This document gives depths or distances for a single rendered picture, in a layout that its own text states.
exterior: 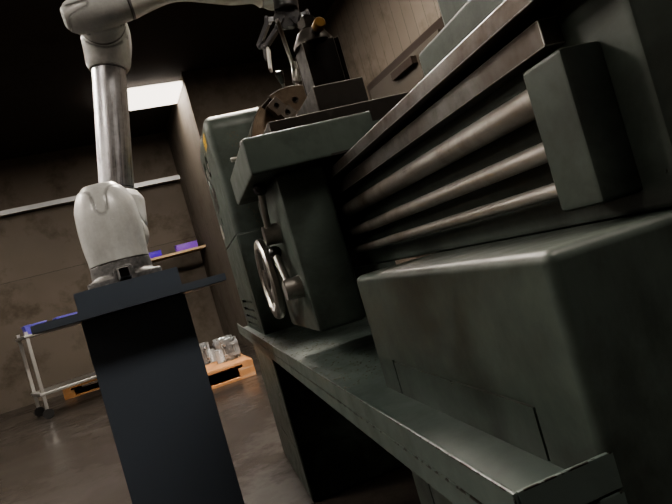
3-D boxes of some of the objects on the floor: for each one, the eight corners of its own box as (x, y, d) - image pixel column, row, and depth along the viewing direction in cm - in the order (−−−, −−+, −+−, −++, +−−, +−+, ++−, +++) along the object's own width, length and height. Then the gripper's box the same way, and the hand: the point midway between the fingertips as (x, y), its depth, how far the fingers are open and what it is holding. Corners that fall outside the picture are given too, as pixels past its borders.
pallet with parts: (156, 365, 756) (149, 343, 756) (160, 369, 686) (153, 345, 686) (69, 393, 716) (63, 369, 716) (64, 400, 645) (57, 375, 646)
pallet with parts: (241, 365, 520) (232, 332, 520) (261, 372, 449) (250, 334, 450) (117, 408, 479) (107, 372, 480) (117, 423, 409) (105, 381, 409)
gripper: (241, -2, 170) (249, 69, 169) (324, -15, 167) (332, 56, 166) (248, 10, 177) (255, 78, 176) (327, -3, 175) (335, 66, 173)
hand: (292, 64), depth 171 cm, fingers open, 13 cm apart
